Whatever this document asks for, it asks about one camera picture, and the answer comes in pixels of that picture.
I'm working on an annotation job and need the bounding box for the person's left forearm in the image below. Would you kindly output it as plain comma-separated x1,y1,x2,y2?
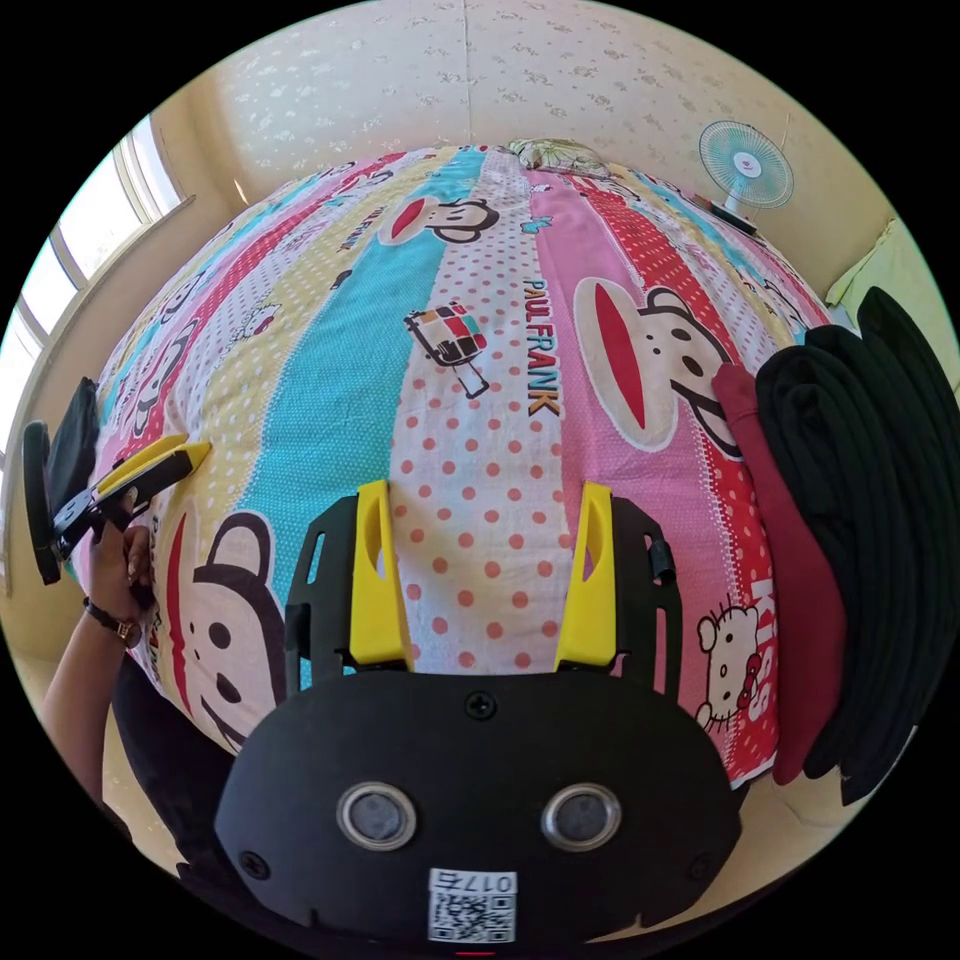
41,596,145,760

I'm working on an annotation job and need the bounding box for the pile of clothes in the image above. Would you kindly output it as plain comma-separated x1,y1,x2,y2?
710,286,960,808

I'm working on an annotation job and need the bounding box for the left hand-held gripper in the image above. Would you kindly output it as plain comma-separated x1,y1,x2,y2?
21,422,214,586

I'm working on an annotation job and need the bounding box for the window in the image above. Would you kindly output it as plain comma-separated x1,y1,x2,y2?
0,112,198,579

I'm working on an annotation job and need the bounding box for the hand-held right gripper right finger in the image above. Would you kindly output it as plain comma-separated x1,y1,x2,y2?
553,481,619,671

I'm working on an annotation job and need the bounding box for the person's left hand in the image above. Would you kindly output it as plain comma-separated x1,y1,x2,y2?
88,515,157,625

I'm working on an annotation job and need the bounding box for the light green cloth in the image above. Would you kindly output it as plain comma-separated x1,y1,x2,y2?
824,218,939,316

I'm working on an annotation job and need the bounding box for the light blue standing fan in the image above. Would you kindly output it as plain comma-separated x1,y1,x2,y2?
693,119,796,236

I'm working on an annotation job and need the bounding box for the bed with cartoon printed sheet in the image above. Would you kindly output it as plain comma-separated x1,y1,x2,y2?
88,142,838,790

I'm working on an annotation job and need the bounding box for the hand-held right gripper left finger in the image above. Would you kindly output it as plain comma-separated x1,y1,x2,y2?
349,481,414,671

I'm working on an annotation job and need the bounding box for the floral pillow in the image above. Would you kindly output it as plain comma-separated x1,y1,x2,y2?
506,137,606,175

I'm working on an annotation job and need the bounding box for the person's body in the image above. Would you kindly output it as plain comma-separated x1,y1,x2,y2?
110,656,253,901

